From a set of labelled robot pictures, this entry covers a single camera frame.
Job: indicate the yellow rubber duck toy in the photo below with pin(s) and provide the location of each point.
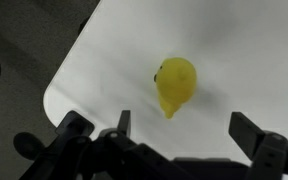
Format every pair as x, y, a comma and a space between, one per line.
177, 80

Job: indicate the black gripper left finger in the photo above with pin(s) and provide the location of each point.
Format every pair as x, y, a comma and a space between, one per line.
125, 122

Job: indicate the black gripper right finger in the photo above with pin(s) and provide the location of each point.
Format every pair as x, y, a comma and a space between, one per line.
250, 135

